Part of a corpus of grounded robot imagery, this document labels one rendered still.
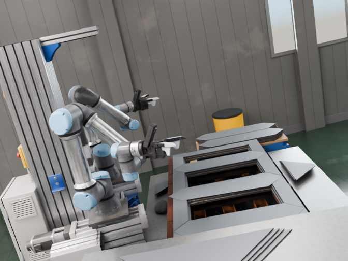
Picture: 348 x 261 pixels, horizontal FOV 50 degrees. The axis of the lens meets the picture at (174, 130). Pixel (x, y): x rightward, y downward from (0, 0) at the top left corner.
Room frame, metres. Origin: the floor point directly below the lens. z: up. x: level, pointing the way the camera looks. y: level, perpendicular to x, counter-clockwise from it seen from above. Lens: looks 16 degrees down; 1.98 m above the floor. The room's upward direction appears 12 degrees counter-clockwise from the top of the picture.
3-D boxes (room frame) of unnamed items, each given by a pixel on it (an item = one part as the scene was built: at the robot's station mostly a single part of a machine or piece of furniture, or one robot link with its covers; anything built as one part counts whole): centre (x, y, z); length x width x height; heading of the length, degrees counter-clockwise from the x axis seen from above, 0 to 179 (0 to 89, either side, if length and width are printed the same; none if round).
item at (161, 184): (2.86, 0.18, 0.70); 0.39 x 0.12 x 0.04; 177
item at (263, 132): (3.29, -0.58, 0.82); 0.80 x 0.40 x 0.06; 87
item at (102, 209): (1.93, 0.46, 1.09); 0.15 x 0.15 x 0.10
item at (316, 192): (2.35, -0.84, 0.73); 1.20 x 0.26 x 0.03; 177
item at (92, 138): (2.54, 0.57, 1.41); 0.15 x 0.12 x 0.55; 31
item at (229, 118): (4.84, -0.75, 0.33); 0.41 x 0.41 x 0.65
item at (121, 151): (1.71, 0.26, 1.43); 0.11 x 0.08 x 0.09; 70
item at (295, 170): (2.50, -0.84, 0.77); 0.45 x 0.20 x 0.04; 177
